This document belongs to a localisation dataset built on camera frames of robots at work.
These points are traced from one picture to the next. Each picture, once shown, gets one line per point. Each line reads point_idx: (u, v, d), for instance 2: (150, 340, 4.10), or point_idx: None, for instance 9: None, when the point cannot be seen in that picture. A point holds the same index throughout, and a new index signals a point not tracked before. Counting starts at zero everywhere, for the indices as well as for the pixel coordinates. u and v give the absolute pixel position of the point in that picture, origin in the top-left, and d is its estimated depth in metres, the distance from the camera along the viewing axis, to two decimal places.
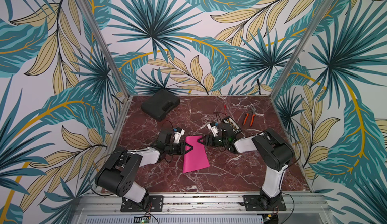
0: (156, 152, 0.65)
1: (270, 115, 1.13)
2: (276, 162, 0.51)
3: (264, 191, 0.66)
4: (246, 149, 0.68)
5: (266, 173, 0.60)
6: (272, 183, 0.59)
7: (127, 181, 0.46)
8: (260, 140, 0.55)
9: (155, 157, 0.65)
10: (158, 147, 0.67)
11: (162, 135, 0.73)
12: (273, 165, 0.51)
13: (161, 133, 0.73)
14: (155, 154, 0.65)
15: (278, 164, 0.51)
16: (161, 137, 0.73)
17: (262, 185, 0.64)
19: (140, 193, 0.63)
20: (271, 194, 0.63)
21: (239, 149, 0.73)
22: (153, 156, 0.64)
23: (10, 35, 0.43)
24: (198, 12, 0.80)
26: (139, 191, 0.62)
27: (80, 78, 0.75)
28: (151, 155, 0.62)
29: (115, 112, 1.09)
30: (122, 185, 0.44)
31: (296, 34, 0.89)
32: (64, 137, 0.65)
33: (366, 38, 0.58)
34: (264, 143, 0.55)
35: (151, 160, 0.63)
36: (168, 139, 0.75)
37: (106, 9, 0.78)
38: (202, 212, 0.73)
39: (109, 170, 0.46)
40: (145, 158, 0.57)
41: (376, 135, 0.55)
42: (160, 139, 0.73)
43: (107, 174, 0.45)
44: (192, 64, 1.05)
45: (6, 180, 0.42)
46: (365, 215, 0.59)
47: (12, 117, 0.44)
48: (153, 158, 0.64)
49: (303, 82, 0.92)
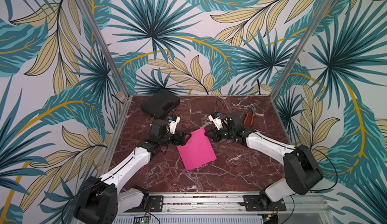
0: (147, 153, 0.56)
1: (270, 115, 1.13)
2: (302, 188, 0.44)
3: (266, 193, 0.65)
4: (257, 145, 0.59)
5: (276, 182, 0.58)
6: (280, 192, 0.57)
7: (110, 213, 0.42)
8: (295, 165, 0.45)
9: (147, 158, 0.58)
10: (152, 141, 0.65)
11: (155, 127, 0.62)
12: (298, 189, 0.45)
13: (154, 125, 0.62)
14: (147, 155, 0.57)
15: (304, 192, 0.44)
16: (153, 129, 0.63)
17: (266, 188, 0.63)
19: (138, 196, 0.62)
20: (273, 198, 0.62)
21: (249, 146, 0.63)
22: (142, 161, 0.55)
23: (10, 35, 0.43)
24: (198, 12, 0.80)
26: (136, 195, 0.61)
27: (80, 78, 0.75)
28: (137, 165, 0.53)
29: (115, 112, 1.09)
30: (105, 220, 0.41)
31: (296, 34, 0.89)
32: (64, 137, 0.65)
33: (366, 38, 0.58)
34: (299, 169, 0.45)
35: (139, 167, 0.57)
36: (162, 130, 0.65)
37: (106, 9, 0.78)
38: (201, 212, 0.73)
39: (83, 207, 0.42)
40: (132, 170, 0.51)
41: (376, 135, 0.55)
42: (153, 132, 0.63)
43: (85, 214, 0.41)
44: (192, 64, 1.05)
45: (6, 180, 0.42)
46: (366, 216, 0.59)
47: (12, 117, 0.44)
48: (145, 161, 0.57)
49: (303, 82, 0.92)
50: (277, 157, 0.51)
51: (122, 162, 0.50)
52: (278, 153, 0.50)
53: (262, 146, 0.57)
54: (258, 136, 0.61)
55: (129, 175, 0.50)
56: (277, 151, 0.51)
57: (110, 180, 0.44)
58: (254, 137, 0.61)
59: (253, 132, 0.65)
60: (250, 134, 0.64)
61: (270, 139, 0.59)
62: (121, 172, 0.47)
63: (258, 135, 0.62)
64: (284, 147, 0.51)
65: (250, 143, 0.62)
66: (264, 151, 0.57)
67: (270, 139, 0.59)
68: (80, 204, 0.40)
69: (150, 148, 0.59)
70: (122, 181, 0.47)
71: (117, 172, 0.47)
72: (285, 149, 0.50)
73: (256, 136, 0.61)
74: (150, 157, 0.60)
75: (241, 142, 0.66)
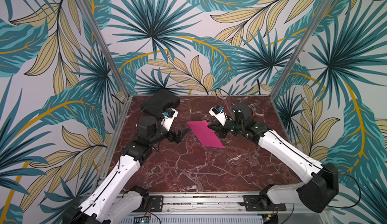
0: (134, 162, 0.50)
1: (270, 115, 1.13)
2: (317, 207, 0.42)
3: (267, 194, 0.64)
4: (272, 148, 0.51)
5: (284, 190, 0.57)
6: (285, 198, 0.56)
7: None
8: (323, 190, 0.40)
9: (136, 167, 0.51)
10: (142, 143, 0.57)
11: (141, 128, 0.52)
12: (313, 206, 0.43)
13: (140, 125, 0.53)
14: (136, 164, 0.50)
15: (318, 210, 0.42)
16: (141, 130, 0.53)
17: (270, 191, 0.64)
19: (136, 200, 0.61)
20: (275, 200, 0.62)
21: (262, 145, 0.54)
22: (130, 173, 0.50)
23: (10, 35, 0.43)
24: (198, 12, 0.80)
26: (134, 200, 0.60)
27: (80, 78, 0.75)
28: (123, 180, 0.47)
29: (115, 112, 1.09)
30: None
31: (296, 34, 0.89)
32: (64, 137, 0.65)
33: (366, 38, 0.58)
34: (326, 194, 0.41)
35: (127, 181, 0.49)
36: (150, 130, 0.55)
37: (106, 9, 0.78)
38: (201, 212, 0.73)
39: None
40: (119, 187, 0.46)
41: (376, 135, 0.55)
42: (140, 133, 0.54)
43: None
44: (192, 64, 1.05)
45: (6, 180, 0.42)
46: (366, 216, 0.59)
47: (12, 117, 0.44)
48: (134, 170, 0.51)
49: (303, 82, 0.92)
50: (298, 171, 0.45)
51: (105, 180, 0.45)
52: (301, 168, 0.44)
53: (279, 152, 0.49)
54: (275, 138, 0.52)
55: (116, 194, 0.46)
56: (301, 167, 0.44)
57: (91, 210, 0.39)
58: (272, 140, 0.52)
59: (269, 131, 0.55)
60: (267, 133, 0.54)
61: (292, 148, 0.49)
62: (103, 196, 0.42)
63: (275, 137, 0.52)
64: (311, 163, 0.44)
65: (264, 144, 0.53)
66: (281, 158, 0.50)
67: (292, 148, 0.49)
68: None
69: (138, 154, 0.52)
70: (106, 206, 0.42)
71: (100, 196, 0.42)
72: (311, 166, 0.44)
73: (274, 139, 0.52)
74: (140, 162, 0.53)
75: (252, 139, 0.56)
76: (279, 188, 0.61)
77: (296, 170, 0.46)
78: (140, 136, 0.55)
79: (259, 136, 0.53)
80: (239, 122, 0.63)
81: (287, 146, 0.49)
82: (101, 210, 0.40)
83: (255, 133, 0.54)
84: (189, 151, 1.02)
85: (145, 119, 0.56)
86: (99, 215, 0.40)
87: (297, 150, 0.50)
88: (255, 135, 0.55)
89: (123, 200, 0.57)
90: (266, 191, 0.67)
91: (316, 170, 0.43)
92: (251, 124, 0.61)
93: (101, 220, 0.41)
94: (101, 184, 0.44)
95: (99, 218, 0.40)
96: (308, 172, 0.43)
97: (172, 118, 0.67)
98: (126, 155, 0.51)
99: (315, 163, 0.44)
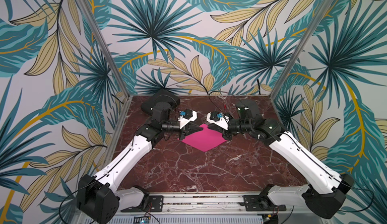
0: (146, 142, 0.51)
1: (270, 115, 1.13)
2: (326, 215, 0.41)
3: (268, 196, 0.64)
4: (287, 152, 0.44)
5: (285, 192, 0.57)
6: (287, 201, 0.56)
7: (112, 208, 0.43)
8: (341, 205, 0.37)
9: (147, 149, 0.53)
10: (155, 126, 0.58)
11: (156, 112, 0.55)
12: (318, 210, 0.43)
13: (155, 108, 0.55)
14: (149, 144, 0.52)
15: (325, 217, 0.42)
16: (155, 114, 0.55)
17: (269, 192, 0.66)
19: (138, 196, 0.62)
20: (275, 201, 0.62)
21: (273, 148, 0.47)
22: (142, 153, 0.51)
23: (10, 35, 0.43)
24: (198, 12, 0.80)
26: (137, 195, 0.61)
27: (80, 78, 0.75)
28: (135, 158, 0.49)
29: (115, 112, 1.09)
30: (105, 215, 0.41)
31: (296, 34, 0.89)
32: (64, 137, 0.65)
33: (366, 38, 0.58)
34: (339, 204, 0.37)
35: (136, 160, 0.50)
36: (164, 115, 0.58)
37: (106, 9, 0.78)
38: (202, 212, 0.73)
39: (84, 204, 0.41)
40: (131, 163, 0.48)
41: (376, 135, 0.55)
42: (154, 117, 0.56)
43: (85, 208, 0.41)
44: (192, 64, 1.05)
45: (6, 180, 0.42)
46: (365, 215, 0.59)
47: (12, 117, 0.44)
48: (146, 150, 0.52)
49: (303, 82, 0.92)
50: (314, 182, 0.42)
51: (118, 156, 0.47)
52: (319, 180, 0.40)
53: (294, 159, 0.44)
54: (292, 143, 0.45)
55: (125, 171, 0.46)
56: (319, 179, 0.40)
57: (104, 179, 0.41)
58: (288, 147, 0.44)
59: (285, 133, 0.47)
60: (282, 137, 0.46)
61: (309, 155, 0.44)
62: (117, 168, 0.44)
63: (293, 143, 0.45)
64: (330, 176, 0.41)
65: (277, 148, 0.46)
66: (296, 165, 0.44)
67: (311, 156, 0.43)
68: (80, 202, 0.40)
69: (151, 136, 0.53)
70: (118, 179, 0.44)
71: (113, 168, 0.43)
72: (331, 180, 0.40)
73: (292, 146, 0.44)
74: (152, 144, 0.55)
75: (265, 140, 0.47)
76: (282, 191, 0.59)
77: (312, 181, 0.42)
78: (153, 120, 0.57)
79: (274, 139, 0.45)
80: (246, 122, 0.54)
81: (305, 154, 0.43)
82: (114, 181, 0.42)
83: (269, 135, 0.46)
84: (189, 151, 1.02)
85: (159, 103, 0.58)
86: (111, 186, 0.41)
87: (315, 158, 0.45)
88: (268, 137, 0.46)
89: (128, 191, 0.59)
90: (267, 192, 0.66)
91: (336, 184, 0.40)
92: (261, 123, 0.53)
93: (114, 192, 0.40)
94: (114, 159, 0.46)
95: (112, 188, 0.41)
96: (329, 187, 0.39)
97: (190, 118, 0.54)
98: (139, 135, 0.53)
99: (334, 176, 0.41)
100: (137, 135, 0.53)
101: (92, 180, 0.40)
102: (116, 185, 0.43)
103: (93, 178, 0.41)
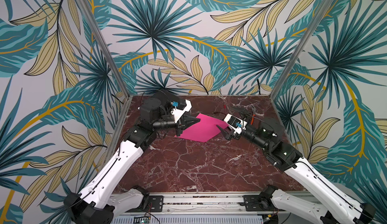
0: (135, 150, 0.46)
1: (270, 115, 1.13)
2: None
3: (271, 199, 0.64)
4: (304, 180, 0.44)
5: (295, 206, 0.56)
6: (295, 211, 0.55)
7: (105, 219, 0.42)
8: None
9: (139, 154, 0.48)
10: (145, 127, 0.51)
11: (144, 112, 0.47)
12: None
13: (142, 107, 0.47)
14: (139, 151, 0.48)
15: None
16: (143, 114, 0.48)
17: (273, 197, 0.64)
19: (137, 198, 0.61)
20: (278, 205, 0.61)
21: (289, 174, 0.47)
22: (132, 160, 0.47)
23: (11, 35, 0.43)
24: (198, 12, 0.80)
26: (135, 197, 0.61)
27: (80, 78, 0.75)
28: (124, 167, 0.45)
29: (115, 112, 1.09)
30: None
31: (296, 34, 0.89)
32: (64, 137, 0.65)
33: (366, 38, 0.58)
34: None
35: (128, 167, 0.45)
36: (154, 115, 0.50)
37: (106, 9, 0.78)
38: (202, 212, 0.73)
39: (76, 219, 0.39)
40: (120, 174, 0.44)
41: (376, 135, 0.55)
42: (143, 117, 0.49)
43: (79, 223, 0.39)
44: (192, 64, 1.05)
45: (6, 180, 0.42)
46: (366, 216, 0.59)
47: (12, 117, 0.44)
48: (136, 156, 0.48)
49: (303, 82, 0.92)
50: (333, 211, 0.41)
51: (105, 167, 0.42)
52: (339, 210, 0.40)
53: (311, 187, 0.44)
54: (308, 170, 0.45)
55: (114, 184, 0.43)
56: (340, 210, 0.40)
57: (90, 198, 0.38)
58: (306, 174, 0.45)
59: (300, 159, 0.47)
60: (299, 164, 0.46)
61: (326, 182, 0.44)
62: (103, 183, 0.40)
63: (309, 169, 0.45)
64: (350, 206, 0.40)
65: (295, 174, 0.46)
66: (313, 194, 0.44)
67: (328, 183, 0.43)
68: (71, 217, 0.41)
69: (141, 139, 0.47)
70: (106, 194, 0.41)
71: (98, 184, 0.40)
72: (352, 210, 0.40)
73: (309, 173, 0.45)
74: (144, 148, 0.50)
75: (280, 167, 0.47)
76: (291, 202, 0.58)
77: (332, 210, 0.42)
78: (143, 120, 0.50)
79: (291, 167, 0.45)
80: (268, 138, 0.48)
81: (322, 181, 0.44)
82: (100, 198, 0.39)
83: (285, 162, 0.46)
84: (189, 151, 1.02)
85: (148, 100, 0.50)
86: (98, 203, 0.39)
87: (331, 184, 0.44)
88: (284, 163, 0.46)
89: (125, 194, 0.58)
90: (270, 194, 0.66)
91: (358, 215, 0.39)
92: (279, 147, 0.50)
93: (103, 206, 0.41)
94: (101, 171, 0.42)
95: (99, 205, 0.39)
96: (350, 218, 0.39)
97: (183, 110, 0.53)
98: (127, 140, 0.47)
99: (355, 205, 0.40)
100: (124, 140, 0.47)
101: (77, 200, 0.38)
102: (104, 201, 0.41)
103: (78, 198, 0.38)
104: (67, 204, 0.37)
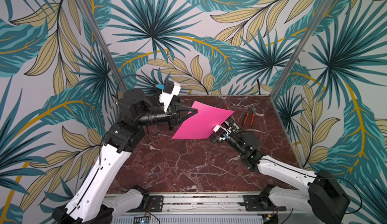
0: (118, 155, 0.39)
1: (270, 115, 1.13)
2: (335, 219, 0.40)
3: (269, 197, 0.64)
4: (270, 171, 0.56)
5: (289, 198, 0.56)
6: (291, 204, 0.55)
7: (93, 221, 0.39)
8: (323, 196, 0.42)
9: (124, 156, 0.41)
10: (129, 125, 0.43)
11: (124, 106, 0.37)
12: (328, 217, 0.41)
13: (122, 103, 0.38)
14: (124, 154, 0.41)
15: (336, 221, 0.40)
16: (124, 110, 0.37)
17: (270, 194, 0.65)
19: (136, 199, 0.61)
20: (277, 203, 0.61)
21: (262, 172, 0.59)
22: (117, 165, 0.41)
23: (10, 36, 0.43)
24: (198, 12, 0.80)
26: (134, 198, 0.60)
27: (80, 78, 0.75)
28: (108, 176, 0.39)
29: (115, 112, 1.09)
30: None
31: (296, 34, 0.89)
32: (64, 137, 0.65)
33: (366, 38, 0.58)
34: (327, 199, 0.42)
35: (115, 172, 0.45)
36: (136, 110, 0.41)
37: (106, 9, 0.78)
38: (202, 212, 0.73)
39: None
40: (105, 185, 0.39)
41: (376, 135, 0.55)
42: (125, 113, 0.38)
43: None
44: (192, 64, 1.05)
45: (6, 180, 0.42)
46: (365, 215, 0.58)
47: (12, 117, 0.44)
48: (120, 161, 0.41)
49: (303, 82, 0.92)
50: (300, 187, 0.47)
51: (88, 178, 0.38)
52: (298, 182, 0.47)
53: (279, 173, 0.52)
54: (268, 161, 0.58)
55: (101, 195, 0.40)
56: (300, 181, 0.47)
57: (76, 213, 0.35)
58: (267, 164, 0.57)
59: (264, 156, 0.61)
60: (262, 160, 0.59)
61: (286, 166, 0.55)
62: (87, 198, 0.36)
63: (269, 160, 0.58)
64: (305, 175, 0.47)
65: (263, 170, 0.58)
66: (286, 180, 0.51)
67: (286, 165, 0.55)
68: None
69: (126, 138, 0.40)
70: (91, 208, 0.37)
71: (83, 198, 0.36)
72: (306, 178, 0.46)
73: (269, 163, 0.57)
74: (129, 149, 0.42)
75: (253, 170, 0.63)
76: (285, 194, 0.59)
77: (298, 186, 0.47)
78: (126, 117, 0.40)
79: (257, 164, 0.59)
80: (246, 147, 0.59)
81: (281, 165, 0.54)
82: (86, 213, 0.36)
83: (254, 165, 0.60)
84: (189, 151, 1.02)
85: (129, 94, 0.40)
86: (85, 218, 0.36)
87: (289, 165, 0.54)
88: (254, 167, 0.61)
89: (125, 195, 0.58)
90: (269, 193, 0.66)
91: (312, 180, 0.45)
92: (254, 153, 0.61)
93: (91, 217, 0.38)
94: (84, 184, 0.37)
95: (85, 219, 0.36)
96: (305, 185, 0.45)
97: (170, 94, 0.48)
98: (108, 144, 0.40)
99: (308, 173, 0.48)
100: (105, 144, 0.40)
101: (64, 215, 0.36)
102: (91, 212, 0.38)
103: (64, 213, 0.36)
104: (56, 218, 0.35)
